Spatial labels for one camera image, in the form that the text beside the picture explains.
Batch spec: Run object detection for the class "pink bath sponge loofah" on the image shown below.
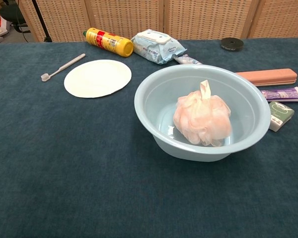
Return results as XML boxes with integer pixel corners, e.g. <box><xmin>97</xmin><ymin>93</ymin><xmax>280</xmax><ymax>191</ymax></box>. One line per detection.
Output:
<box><xmin>173</xmin><ymin>80</ymin><xmax>232</xmax><ymax>147</ymax></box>

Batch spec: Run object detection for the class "green soap box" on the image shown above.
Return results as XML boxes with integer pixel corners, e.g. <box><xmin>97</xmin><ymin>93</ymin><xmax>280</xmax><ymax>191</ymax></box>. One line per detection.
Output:
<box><xmin>268</xmin><ymin>100</ymin><xmax>296</xmax><ymax>132</ymax></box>

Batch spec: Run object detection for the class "blue white toothpaste tube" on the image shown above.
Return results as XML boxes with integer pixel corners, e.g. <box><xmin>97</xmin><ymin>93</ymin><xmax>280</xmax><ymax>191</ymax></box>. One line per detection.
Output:
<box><xmin>173</xmin><ymin>54</ymin><xmax>204</xmax><ymax>65</ymax></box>

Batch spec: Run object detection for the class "light blue plastic basin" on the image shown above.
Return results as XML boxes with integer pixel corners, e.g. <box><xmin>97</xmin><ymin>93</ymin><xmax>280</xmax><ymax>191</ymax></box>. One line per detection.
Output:
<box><xmin>134</xmin><ymin>64</ymin><xmax>272</xmax><ymax>163</ymax></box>

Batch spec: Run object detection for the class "small purple tube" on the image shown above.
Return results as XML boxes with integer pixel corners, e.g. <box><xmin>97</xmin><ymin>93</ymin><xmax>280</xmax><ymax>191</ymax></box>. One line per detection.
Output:
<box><xmin>260</xmin><ymin>86</ymin><xmax>298</xmax><ymax>103</ymax></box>

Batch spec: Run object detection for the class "white round paper plate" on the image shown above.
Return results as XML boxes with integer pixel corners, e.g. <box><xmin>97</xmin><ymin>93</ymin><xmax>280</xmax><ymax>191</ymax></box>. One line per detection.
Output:
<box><xmin>64</xmin><ymin>59</ymin><xmax>133</xmax><ymax>99</ymax></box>

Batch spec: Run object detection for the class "light blue wet wipes pack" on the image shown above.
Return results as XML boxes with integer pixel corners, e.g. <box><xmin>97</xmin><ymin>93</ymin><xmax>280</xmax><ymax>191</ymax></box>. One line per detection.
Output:
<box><xmin>130</xmin><ymin>29</ymin><xmax>188</xmax><ymax>65</ymax></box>

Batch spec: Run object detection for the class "yellow bottle with red label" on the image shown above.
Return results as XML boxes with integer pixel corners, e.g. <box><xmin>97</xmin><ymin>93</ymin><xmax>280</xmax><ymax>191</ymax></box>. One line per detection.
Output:
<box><xmin>83</xmin><ymin>27</ymin><xmax>134</xmax><ymax>58</ymax></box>

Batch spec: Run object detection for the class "white toothbrush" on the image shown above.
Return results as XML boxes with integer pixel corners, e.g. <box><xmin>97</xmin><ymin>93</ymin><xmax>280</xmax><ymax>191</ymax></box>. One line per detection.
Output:
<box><xmin>41</xmin><ymin>53</ymin><xmax>86</xmax><ymax>82</ymax></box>

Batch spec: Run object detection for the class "dark blue table mat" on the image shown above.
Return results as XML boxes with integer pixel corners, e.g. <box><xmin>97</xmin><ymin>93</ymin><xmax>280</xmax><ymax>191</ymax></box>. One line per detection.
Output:
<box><xmin>0</xmin><ymin>37</ymin><xmax>298</xmax><ymax>238</ymax></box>

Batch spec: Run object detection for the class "black round disc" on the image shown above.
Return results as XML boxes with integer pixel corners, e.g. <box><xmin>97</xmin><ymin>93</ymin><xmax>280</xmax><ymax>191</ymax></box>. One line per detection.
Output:
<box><xmin>220</xmin><ymin>37</ymin><xmax>244</xmax><ymax>52</ymax></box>

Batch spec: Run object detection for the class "woven wicker folding screen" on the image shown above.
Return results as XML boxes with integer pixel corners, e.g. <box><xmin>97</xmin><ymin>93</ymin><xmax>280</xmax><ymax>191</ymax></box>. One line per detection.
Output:
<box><xmin>18</xmin><ymin>0</ymin><xmax>298</xmax><ymax>43</ymax></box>

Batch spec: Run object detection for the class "pink toothbrush case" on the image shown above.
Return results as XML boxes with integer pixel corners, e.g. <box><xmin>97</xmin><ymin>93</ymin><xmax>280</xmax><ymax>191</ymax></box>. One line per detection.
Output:
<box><xmin>235</xmin><ymin>68</ymin><xmax>298</xmax><ymax>87</ymax></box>

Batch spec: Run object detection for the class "dark office chair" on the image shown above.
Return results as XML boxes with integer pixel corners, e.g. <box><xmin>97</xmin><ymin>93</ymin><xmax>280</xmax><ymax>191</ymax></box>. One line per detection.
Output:
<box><xmin>0</xmin><ymin>0</ymin><xmax>32</xmax><ymax>34</ymax></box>

